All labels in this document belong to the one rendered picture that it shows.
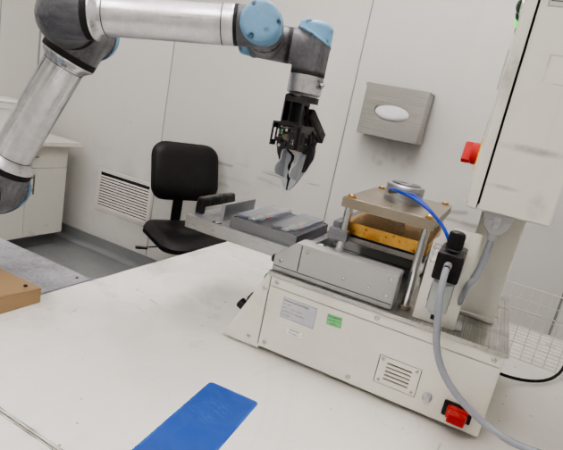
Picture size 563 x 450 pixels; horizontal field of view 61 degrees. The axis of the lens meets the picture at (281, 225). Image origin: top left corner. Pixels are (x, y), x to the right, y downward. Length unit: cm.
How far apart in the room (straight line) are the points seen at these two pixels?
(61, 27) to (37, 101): 21
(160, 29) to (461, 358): 80
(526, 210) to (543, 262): 164
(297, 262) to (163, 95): 240
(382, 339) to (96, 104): 300
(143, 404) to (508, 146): 72
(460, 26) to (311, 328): 186
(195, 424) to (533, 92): 74
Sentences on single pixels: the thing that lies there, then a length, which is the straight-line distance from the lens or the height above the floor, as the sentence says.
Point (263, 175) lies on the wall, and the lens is 280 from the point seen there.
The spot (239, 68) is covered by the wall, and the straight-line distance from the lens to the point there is 292.
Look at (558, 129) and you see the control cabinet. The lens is 86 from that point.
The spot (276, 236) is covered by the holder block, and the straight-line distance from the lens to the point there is 104.
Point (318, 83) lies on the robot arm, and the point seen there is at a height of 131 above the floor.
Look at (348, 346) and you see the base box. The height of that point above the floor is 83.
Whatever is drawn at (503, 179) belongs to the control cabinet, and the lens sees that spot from 86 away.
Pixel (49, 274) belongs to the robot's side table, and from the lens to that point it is 131.
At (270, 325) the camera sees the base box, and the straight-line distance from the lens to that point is 102.
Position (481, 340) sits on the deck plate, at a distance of 93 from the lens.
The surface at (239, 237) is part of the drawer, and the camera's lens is 107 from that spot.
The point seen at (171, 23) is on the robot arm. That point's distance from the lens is 97.
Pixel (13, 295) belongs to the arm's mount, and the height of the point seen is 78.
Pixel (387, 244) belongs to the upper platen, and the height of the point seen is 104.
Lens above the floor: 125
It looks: 14 degrees down
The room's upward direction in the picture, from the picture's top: 11 degrees clockwise
